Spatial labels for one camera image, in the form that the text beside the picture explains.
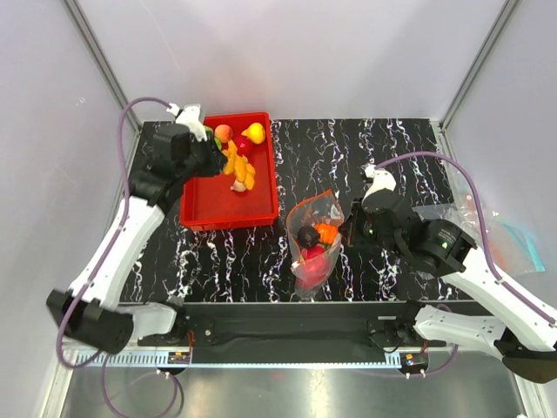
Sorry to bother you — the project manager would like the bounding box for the orange pumpkin toy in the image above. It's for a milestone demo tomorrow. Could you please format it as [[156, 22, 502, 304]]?
[[314, 223, 339, 246]]

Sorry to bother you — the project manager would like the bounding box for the clear bag orange zipper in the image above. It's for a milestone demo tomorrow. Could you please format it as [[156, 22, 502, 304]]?
[[286, 190, 345, 299]]

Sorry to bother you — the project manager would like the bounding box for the dark mangosteen toy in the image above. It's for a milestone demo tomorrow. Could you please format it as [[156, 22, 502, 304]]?
[[297, 225, 320, 249]]

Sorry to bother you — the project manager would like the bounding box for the pink dragon fruit toy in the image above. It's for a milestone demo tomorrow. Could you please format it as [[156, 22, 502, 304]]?
[[291, 244, 332, 290]]

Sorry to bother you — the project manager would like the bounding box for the orange ginger root toy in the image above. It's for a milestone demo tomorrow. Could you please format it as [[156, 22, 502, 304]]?
[[222, 141, 256, 192]]

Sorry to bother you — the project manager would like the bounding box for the small pink white toy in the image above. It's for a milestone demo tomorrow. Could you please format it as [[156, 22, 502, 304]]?
[[231, 180, 247, 192]]

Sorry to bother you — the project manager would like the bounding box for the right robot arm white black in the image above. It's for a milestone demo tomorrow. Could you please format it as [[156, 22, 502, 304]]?
[[339, 189, 556, 384]]

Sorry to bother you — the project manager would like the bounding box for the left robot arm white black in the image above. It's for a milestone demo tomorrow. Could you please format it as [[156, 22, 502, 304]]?
[[46, 123, 227, 354]]

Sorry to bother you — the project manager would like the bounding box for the spare zip bags pile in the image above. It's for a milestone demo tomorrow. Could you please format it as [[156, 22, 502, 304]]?
[[414, 165, 546, 278]]

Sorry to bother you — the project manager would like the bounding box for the peach toy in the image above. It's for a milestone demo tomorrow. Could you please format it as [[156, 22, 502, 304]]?
[[214, 124, 234, 143]]

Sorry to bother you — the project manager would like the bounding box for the red plastic tray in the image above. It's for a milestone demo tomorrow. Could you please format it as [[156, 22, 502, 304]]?
[[180, 111, 279, 232]]

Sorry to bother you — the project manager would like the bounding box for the red apple toy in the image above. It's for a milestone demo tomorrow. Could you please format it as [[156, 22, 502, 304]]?
[[233, 135, 255, 158]]

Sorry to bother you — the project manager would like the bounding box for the yellow pear toy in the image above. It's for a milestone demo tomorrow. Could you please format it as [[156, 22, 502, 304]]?
[[241, 122, 266, 145]]

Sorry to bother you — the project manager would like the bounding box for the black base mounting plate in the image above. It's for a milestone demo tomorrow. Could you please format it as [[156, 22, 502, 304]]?
[[137, 300, 447, 365]]

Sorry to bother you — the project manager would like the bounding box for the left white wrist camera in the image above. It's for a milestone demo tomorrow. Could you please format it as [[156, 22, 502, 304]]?
[[166, 103, 208, 142]]

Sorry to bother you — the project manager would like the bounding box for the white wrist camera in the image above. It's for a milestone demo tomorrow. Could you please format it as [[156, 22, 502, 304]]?
[[364, 164, 397, 199], [166, 103, 208, 142]]

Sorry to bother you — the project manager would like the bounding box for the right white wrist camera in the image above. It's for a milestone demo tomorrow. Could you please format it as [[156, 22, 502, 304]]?
[[364, 164, 397, 199]]

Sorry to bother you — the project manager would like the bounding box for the left aluminium frame post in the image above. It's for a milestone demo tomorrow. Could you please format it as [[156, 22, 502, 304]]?
[[61, 0, 128, 110]]

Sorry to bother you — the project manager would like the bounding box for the aluminium frame post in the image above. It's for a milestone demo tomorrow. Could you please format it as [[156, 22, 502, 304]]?
[[61, 0, 128, 110], [439, 0, 521, 131]]

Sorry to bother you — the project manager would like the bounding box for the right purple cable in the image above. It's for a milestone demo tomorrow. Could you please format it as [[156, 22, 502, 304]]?
[[373, 151, 557, 378]]

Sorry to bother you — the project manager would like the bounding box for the white slotted cable duct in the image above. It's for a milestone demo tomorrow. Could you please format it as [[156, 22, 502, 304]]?
[[75, 348, 401, 369]]

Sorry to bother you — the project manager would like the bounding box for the right aluminium frame post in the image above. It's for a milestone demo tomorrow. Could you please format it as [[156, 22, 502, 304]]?
[[439, 0, 521, 131]]

